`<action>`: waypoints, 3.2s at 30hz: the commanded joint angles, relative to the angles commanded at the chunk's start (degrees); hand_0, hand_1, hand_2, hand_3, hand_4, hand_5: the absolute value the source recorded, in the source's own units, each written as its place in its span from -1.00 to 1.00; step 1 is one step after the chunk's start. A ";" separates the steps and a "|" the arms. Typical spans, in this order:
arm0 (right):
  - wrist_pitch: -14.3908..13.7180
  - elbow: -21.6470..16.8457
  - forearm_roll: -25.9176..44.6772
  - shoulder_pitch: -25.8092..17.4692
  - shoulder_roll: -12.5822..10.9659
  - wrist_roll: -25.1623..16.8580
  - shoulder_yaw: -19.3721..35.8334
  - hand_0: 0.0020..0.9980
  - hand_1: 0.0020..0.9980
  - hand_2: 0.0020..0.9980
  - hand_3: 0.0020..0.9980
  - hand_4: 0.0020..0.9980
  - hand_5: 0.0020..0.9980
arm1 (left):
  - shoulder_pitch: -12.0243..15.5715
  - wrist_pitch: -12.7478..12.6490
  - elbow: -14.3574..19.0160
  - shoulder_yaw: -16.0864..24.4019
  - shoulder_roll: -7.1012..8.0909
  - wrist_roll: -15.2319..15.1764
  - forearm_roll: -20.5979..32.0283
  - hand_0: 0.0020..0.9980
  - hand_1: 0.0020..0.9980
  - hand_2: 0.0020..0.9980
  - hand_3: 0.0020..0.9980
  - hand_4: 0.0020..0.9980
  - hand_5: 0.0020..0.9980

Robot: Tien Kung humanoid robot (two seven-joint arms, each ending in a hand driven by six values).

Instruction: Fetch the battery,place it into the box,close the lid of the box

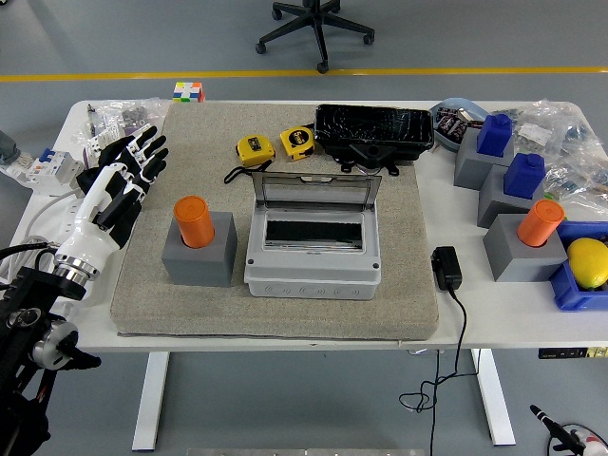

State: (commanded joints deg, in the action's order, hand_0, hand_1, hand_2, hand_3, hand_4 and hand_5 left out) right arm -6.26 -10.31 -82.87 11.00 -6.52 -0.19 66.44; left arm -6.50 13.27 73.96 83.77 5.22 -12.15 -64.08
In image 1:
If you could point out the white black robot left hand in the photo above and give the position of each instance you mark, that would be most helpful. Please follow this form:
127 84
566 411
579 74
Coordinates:
95 209

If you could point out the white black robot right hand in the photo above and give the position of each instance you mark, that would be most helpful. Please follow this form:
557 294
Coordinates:
556 430

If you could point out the orange cylinder battery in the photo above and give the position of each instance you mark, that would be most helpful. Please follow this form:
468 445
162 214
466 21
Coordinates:
539 223
192 221

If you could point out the smoky transparent box lid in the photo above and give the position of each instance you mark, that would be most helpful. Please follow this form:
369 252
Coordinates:
313 195

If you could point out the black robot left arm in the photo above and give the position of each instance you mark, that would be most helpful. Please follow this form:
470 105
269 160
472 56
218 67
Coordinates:
28 294

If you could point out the grey plastic junction box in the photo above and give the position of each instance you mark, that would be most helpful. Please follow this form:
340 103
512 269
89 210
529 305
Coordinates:
309 285

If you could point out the white circuit breaker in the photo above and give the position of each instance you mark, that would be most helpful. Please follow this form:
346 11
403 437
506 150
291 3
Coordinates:
52 166

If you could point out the white table leg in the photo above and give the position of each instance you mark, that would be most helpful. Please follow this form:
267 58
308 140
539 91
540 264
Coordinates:
499 408
152 399

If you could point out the black table control panel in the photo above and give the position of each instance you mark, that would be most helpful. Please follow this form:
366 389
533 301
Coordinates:
565 353

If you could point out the thin metal pen tool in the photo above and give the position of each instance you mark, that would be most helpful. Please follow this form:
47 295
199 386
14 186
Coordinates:
90 119

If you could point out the clear bags of small parts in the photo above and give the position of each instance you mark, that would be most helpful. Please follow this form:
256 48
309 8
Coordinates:
128 114

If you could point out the grey block with round hole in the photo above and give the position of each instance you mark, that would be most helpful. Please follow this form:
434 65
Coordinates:
199 266

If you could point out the blue storage bin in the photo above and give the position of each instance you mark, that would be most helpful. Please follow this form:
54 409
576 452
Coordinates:
570 294

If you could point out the grey-brown mat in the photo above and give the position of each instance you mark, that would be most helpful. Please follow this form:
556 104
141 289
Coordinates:
190 313

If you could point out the colourful puzzle cube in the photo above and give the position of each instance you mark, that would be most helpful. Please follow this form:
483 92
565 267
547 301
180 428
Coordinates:
187 91

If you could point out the yellow lemon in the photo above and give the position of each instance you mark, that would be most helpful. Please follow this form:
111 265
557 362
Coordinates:
589 261

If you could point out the grey block holder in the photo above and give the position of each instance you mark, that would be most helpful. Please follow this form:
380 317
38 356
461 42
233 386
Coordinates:
518 261
494 204
470 166

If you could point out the blue bottle-shaped block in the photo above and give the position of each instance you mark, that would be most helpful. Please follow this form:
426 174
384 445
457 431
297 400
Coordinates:
522 176
494 135

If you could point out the black office chair base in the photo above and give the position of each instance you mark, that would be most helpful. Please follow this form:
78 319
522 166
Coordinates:
316 28

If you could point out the clear bags of components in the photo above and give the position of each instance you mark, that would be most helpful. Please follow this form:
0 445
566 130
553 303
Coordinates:
570 142

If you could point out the black plastic tray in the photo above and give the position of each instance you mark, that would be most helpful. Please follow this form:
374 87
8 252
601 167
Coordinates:
375 126

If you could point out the dark chip packets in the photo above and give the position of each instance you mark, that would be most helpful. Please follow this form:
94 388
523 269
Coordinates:
451 124

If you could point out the light blue dish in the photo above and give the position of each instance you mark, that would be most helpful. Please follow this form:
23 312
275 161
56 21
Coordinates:
451 105

